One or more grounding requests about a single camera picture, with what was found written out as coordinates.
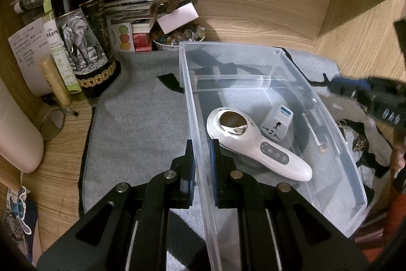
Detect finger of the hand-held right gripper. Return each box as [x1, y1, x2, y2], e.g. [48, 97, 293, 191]
[323, 72, 372, 102]

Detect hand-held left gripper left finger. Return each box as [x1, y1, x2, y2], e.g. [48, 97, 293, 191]
[36, 139, 204, 271]

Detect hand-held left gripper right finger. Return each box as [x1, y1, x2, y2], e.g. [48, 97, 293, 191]
[208, 138, 372, 271]

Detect clear plastic storage bin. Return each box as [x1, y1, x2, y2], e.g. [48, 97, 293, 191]
[178, 42, 368, 271]

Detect person's right hand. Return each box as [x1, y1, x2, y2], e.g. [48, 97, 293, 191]
[392, 131, 406, 178]

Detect grey cloth mat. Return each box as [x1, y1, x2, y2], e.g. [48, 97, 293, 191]
[79, 47, 375, 271]

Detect white handheld facial massager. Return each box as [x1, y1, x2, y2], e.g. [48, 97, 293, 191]
[206, 107, 313, 183]

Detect white travel plug adapter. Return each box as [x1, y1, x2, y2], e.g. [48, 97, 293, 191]
[259, 104, 294, 143]

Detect orange red cloth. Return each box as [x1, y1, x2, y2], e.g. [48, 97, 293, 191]
[382, 185, 406, 247]

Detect bowl of polished stones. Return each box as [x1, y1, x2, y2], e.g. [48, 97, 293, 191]
[152, 23, 207, 51]

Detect small red box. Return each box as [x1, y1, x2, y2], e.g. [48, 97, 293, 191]
[132, 33, 153, 53]

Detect black pen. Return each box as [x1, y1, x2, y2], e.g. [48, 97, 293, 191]
[43, 95, 79, 117]

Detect small round mirror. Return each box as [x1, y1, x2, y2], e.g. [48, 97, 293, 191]
[40, 109, 66, 141]

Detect fruit sticker card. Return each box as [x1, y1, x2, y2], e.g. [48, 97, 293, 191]
[109, 23, 133, 52]

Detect blank white card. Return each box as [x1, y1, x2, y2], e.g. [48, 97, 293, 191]
[157, 3, 200, 34]

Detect gold cosmetic tube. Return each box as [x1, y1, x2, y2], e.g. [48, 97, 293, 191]
[39, 55, 72, 107]

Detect dark metal ornament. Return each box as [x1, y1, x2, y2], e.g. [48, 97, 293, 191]
[159, 0, 199, 15]

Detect stack of books and booklets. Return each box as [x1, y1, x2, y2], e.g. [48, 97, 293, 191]
[103, 0, 161, 52]

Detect green and white tube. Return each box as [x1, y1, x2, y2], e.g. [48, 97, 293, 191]
[42, 0, 83, 94]

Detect white rounded appliance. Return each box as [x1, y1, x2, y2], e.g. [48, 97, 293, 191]
[0, 80, 45, 174]

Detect blue cartoon sticker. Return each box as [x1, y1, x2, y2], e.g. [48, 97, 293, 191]
[0, 185, 40, 259]

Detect white handwritten paper note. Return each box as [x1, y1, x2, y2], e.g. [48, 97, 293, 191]
[8, 19, 52, 98]

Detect rolled printed paper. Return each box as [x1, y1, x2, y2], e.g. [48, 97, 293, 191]
[13, 0, 53, 15]

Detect metal keychain charm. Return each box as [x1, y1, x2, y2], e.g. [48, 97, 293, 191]
[338, 119, 370, 153]

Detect black strap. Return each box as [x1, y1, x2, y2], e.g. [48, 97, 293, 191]
[343, 119, 394, 180]

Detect white cable with plug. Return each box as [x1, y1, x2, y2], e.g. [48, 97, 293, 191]
[304, 112, 329, 154]

